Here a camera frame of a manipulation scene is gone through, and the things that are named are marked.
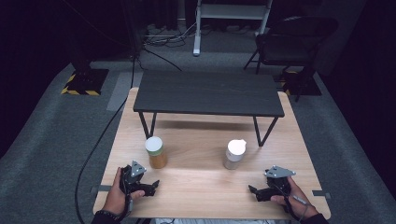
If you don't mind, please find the person's left hand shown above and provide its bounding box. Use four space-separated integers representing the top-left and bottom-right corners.
104 167 146 216

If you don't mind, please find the grey tape strip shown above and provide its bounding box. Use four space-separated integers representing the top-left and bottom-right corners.
311 189 332 200
90 184 113 192

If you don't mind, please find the white metal stand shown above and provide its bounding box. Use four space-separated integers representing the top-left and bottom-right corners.
192 0 274 57

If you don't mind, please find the orange spice bottle white lid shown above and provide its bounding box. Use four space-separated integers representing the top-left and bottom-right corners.
144 135 168 170

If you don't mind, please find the grey wrist cord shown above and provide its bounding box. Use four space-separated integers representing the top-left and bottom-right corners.
290 194 312 222

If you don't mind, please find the white bottle with spout lid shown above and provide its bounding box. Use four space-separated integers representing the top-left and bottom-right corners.
222 138 248 171

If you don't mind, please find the long black floor cable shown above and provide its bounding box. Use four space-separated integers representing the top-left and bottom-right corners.
74 52 140 224

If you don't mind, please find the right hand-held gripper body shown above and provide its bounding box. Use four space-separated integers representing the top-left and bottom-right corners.
263 164 297 197

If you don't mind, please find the black wristband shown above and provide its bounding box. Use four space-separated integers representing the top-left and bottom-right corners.
95 209 121 219

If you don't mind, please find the black folding chair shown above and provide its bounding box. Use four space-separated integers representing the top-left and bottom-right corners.
243 16 340 104

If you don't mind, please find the person's right hand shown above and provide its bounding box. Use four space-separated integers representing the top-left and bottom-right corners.
270 176 319 220

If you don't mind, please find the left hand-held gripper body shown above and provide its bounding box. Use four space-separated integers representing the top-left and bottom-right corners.
120 160 150 196

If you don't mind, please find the black stand base striped tape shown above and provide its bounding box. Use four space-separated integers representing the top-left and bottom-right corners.
274 70 323 98
61 68 110 97

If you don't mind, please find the bundle of cables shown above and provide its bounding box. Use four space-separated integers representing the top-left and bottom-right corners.
144 21 200 49

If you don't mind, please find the black raised shelf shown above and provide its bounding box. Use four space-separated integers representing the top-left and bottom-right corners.
133 70 286 147

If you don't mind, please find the short black floor cable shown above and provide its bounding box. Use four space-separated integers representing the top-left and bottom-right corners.
142 47 183 72

